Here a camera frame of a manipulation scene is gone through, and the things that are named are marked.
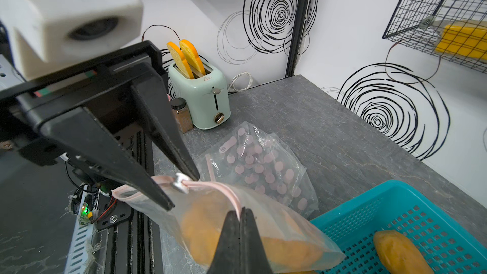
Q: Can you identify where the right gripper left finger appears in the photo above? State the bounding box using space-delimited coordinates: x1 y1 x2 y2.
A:
207 211 241 274

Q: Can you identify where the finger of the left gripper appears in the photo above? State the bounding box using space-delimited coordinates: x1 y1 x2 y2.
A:
39 107 175 211
131 74 200 181

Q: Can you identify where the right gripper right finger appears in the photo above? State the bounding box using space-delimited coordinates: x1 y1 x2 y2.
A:
239 208 273 274

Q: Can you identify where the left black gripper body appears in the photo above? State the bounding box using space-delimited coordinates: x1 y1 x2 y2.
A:
1 41 167 166

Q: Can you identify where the potato bagged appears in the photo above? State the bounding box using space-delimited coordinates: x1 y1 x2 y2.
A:
180 192 234 267
261 237 323 273

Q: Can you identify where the clear zipper bag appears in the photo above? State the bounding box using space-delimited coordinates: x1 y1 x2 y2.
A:
195 121 318 218
112 174 345 273

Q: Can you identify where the teal plastic basket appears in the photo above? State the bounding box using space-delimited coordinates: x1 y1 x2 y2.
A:
312 180 486 273

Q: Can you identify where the brown spice jar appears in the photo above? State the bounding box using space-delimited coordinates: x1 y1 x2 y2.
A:
170 98 194 133

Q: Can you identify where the lower toast slice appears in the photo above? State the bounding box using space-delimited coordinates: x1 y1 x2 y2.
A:
167 42 194 79

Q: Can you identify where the toast slice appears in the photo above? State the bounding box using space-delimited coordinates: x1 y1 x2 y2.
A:
167 42 194 79
180 39 206 75

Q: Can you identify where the upper toast slice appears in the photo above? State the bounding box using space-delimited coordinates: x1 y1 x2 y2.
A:
180 39 206 75

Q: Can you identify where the mint green toaster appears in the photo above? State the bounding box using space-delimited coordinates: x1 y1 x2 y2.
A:
168 62 231 130

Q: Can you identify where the potato right middle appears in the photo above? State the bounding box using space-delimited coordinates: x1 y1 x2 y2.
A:
374 230 434 274

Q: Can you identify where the yellow item in basket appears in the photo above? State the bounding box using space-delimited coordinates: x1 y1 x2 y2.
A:
435 21 486 60

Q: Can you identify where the white slotted cable duct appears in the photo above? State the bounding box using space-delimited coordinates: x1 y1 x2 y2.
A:
64 192 94 274

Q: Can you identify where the white toaster cable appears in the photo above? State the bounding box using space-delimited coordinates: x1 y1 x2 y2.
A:
227 71 254 94

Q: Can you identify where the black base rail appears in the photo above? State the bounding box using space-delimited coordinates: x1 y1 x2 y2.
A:
1 141 163 273

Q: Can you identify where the black wire wall basket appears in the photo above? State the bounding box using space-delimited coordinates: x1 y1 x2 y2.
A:
382 0 486 74

